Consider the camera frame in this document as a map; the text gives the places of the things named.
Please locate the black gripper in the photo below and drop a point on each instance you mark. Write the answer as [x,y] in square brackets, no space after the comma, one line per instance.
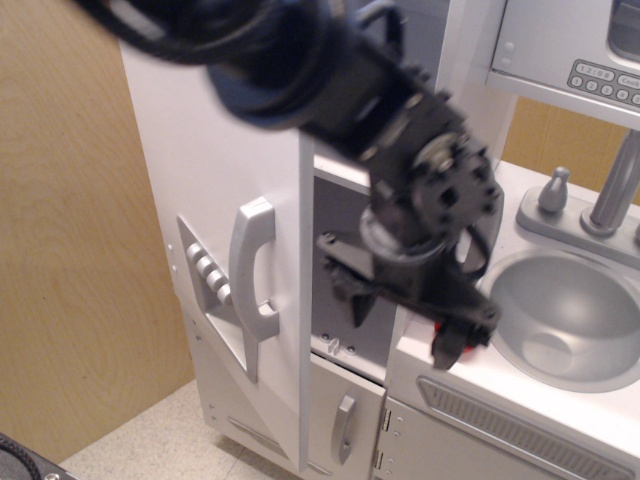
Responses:
[429,283]

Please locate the silver fridge door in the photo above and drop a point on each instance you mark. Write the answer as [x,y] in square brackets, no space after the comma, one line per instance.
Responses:
[248,196]

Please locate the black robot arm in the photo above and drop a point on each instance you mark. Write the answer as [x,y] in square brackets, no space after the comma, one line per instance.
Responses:
[338,75]

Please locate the red toy strawberry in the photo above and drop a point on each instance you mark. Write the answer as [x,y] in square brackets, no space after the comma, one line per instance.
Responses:
[453,339]

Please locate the white toy kitchen cabinet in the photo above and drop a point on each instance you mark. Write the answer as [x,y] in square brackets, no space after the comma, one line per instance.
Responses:
[393,351]

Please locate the white magnetic door catch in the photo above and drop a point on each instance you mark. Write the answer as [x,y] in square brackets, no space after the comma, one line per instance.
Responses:
[335,346]

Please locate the brass cabinet hinge upper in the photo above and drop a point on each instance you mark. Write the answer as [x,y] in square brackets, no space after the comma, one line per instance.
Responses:
[386,420]

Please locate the brass cabinet hinge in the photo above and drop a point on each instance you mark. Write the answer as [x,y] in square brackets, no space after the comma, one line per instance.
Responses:
[379,459]
[386,420]

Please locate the silver lower freezer door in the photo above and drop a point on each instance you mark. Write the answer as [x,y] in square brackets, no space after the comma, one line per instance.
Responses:
[229,412]

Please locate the brass cabinet hinge lower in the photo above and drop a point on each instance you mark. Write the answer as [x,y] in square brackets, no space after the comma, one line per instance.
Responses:
[379,459]

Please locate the silver round sink basin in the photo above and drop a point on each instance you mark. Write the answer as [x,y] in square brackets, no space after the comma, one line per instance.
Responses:
[566,320]

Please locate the grey oven vent panel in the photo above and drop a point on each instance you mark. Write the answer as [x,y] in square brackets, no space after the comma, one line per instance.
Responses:
[527,439]

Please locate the grey faucet with base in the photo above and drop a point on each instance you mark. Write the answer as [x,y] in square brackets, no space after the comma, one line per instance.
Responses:
[602,227]

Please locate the toy microwave with keypad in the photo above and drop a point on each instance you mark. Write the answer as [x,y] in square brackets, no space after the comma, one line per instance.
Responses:
[582,56]

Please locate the black equipment corner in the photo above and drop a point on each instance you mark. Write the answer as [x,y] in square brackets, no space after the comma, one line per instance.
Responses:
[19,462]

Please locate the silver lower door handle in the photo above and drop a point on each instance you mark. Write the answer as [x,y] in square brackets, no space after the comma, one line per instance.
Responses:
[340,444]

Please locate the grey toy wall phone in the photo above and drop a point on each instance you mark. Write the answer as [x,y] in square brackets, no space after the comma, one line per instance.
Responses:
[492,220]

